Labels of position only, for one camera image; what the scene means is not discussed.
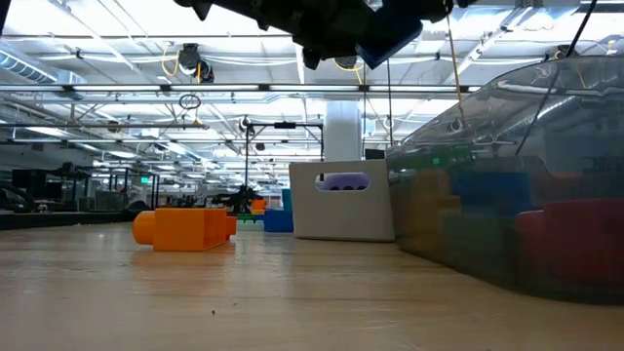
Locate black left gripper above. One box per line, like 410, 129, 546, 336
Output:
173, 0, 386, 69

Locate distant dark workstations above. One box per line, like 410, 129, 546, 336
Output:
0, 163, 162, 231

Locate yellow cable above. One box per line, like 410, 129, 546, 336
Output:
446, 19, 467, 128

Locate large orange peg block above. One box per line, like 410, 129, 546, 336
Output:
132, 208, 238, 254

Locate large green peg block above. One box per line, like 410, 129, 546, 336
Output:
404, 145, 477, 170

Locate red toy brick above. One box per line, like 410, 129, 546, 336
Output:
515, 197, 624, 293

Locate white square pillar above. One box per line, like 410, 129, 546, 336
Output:
324, 100, 363, 163

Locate distant black rig frame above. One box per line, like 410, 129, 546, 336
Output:
243, 121, 326, 215

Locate white plastic bin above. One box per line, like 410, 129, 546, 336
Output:
289, 159, 396, 244

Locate grey translucent plastic bin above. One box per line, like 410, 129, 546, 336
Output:
384, 55, 624, 306

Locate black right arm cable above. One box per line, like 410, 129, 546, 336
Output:
515, 0, 599, 157

